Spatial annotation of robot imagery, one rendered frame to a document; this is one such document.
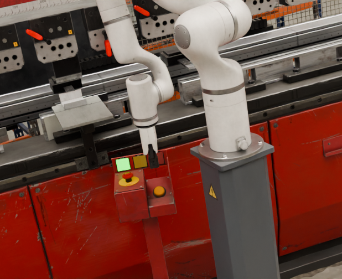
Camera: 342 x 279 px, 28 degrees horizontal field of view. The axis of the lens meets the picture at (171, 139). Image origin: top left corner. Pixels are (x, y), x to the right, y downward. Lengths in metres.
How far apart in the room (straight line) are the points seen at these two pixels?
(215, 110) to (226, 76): 0.10
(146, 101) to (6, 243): 0.83
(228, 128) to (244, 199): 0.21
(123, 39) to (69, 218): 0.80
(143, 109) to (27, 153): 0.56
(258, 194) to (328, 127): 0.98
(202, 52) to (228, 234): 0.55
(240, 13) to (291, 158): 1.14
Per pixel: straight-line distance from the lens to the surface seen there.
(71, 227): 2.70
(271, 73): 2.89
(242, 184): 1.97
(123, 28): 2.21
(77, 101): 2.59
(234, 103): 1.91
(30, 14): 2.55
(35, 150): 2.62
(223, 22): 1.84
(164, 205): 2.40
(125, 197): 2.38
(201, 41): 1.80
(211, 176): 2.00
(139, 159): 2.49
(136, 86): 2.21
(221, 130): 1.93
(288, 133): 2.85
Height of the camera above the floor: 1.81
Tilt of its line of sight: 22 degrees down
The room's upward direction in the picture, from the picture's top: 10 degrees counter-clockwise
